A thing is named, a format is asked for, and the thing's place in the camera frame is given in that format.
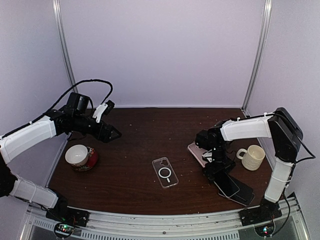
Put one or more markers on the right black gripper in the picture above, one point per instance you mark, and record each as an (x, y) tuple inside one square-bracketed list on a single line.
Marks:
[(230, 164)]

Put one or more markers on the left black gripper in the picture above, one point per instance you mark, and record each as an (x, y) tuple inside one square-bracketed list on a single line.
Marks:
[(104, 138)]

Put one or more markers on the silver smartphone black screen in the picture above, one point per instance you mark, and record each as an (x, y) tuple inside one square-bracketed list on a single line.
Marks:
[(225, 184)]

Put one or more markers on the clear magsafe phone case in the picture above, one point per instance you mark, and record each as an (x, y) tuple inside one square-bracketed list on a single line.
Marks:
[(165, 172)]

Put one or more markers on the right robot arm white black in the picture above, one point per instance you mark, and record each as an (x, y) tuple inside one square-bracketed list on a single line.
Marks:
[(277, 126)]

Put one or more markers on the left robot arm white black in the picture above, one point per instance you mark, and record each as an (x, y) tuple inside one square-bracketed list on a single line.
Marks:
[(69, 118)]

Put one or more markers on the pink phone case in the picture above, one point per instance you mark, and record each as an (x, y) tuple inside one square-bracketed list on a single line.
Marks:
[(197, 152)]

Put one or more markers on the red floral saucer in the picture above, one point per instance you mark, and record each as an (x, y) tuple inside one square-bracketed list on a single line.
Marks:
[(92, 159)]

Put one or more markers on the cream ribbed mug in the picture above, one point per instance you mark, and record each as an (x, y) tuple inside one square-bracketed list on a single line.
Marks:
[(252, 157)]

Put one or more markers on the white bowl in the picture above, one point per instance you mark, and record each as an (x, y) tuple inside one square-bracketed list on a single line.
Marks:
[(77, 155)]

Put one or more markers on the dark smartphone lower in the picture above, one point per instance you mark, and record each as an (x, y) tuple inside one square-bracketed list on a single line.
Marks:
[(244, 197)]

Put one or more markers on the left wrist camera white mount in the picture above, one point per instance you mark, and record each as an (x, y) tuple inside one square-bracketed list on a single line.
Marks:
[(103, 109)]

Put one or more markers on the front aluminium rail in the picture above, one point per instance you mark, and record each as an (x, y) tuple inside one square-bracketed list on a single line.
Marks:
[(223, 225)]

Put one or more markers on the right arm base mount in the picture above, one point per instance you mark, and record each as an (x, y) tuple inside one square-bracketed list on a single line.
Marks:
[(262, 217)]

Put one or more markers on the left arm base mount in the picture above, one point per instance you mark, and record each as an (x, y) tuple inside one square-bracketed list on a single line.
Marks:
[(68, 219)]

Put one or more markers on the left aluminium frame post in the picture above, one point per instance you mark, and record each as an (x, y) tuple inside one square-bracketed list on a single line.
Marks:
[(63, 43)]

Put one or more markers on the aluminium frame post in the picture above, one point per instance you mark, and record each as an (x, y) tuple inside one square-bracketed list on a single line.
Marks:
[(63, 43), (263, 35)]

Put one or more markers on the right aluminium frame post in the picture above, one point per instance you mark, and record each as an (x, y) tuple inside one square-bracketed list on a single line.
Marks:
[(263, 35)]

